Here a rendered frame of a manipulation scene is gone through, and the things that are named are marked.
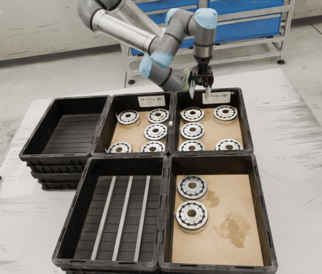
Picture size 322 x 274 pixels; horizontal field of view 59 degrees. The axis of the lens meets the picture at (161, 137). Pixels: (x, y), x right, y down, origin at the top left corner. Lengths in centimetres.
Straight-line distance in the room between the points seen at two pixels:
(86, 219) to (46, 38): 335
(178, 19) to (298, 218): 83
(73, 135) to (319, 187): 107
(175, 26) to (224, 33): 204
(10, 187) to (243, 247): 105
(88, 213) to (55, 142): 45
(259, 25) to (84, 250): 269
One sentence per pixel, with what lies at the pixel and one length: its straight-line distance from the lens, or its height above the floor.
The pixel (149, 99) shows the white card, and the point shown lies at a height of 90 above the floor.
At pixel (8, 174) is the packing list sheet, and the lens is 157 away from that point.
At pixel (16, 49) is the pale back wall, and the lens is 438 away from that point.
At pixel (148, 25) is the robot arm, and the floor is 116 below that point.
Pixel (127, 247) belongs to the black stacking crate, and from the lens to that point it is 95.
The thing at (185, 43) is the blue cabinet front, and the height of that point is 36.
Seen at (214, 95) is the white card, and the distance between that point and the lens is 131.
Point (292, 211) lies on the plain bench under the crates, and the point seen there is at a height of 70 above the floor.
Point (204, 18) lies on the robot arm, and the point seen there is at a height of 130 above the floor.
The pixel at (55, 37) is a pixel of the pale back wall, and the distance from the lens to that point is 413.
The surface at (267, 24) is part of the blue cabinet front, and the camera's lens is 318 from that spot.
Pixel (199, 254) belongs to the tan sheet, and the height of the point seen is 83.
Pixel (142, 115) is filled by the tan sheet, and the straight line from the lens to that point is 137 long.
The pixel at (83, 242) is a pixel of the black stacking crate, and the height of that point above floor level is 83.
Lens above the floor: 166
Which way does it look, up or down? 43 degrees down
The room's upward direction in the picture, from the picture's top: 10 degrees counter-clockwise
